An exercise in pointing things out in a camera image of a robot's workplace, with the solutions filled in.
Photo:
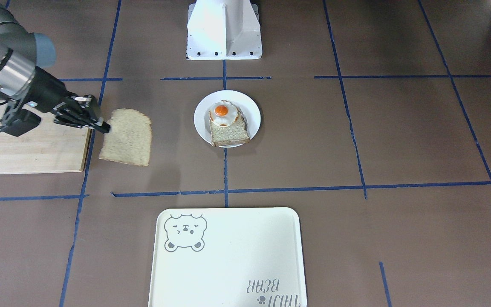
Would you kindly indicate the brown bread slice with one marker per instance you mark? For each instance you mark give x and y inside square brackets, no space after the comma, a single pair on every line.
[129,140]

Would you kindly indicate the white round plate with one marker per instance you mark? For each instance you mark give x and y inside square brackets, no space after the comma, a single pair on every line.
[246,107]

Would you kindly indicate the bread slice under egg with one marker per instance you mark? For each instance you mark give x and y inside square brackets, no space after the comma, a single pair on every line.
[235,134]

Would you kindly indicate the wooden cutting board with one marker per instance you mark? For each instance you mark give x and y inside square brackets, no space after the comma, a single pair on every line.
[48,148]

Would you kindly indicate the fried egg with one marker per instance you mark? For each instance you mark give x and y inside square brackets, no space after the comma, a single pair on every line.
[223,114]

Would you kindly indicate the white bear serving tray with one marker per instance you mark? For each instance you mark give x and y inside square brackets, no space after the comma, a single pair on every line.
[228,257]

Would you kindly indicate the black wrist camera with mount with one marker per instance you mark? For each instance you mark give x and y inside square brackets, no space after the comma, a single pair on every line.
[16,120]

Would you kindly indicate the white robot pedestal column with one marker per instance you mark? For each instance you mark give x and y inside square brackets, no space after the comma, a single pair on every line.
[224,30]

